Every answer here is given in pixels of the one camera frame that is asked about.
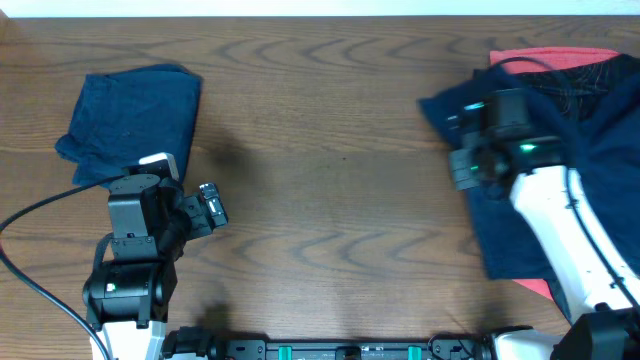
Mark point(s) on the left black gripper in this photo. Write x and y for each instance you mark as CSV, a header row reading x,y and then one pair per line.
x,y
201,223

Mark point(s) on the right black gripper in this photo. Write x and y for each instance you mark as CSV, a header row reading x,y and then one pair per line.
x,y
460,181

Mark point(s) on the navy blue shorts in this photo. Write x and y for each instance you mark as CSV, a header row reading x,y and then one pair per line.
x,y
594,109

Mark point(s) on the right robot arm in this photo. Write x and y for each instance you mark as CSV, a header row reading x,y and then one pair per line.
x,y
600,288

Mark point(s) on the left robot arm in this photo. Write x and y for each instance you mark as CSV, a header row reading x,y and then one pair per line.
x,y
134,277

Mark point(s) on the folded navy shorts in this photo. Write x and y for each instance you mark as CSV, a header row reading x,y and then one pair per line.
x,y
122,117

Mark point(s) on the red coral garment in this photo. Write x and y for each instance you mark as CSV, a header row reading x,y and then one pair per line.
x,y
558,58

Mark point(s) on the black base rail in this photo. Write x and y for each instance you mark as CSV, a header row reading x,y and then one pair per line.
x,y
325,350

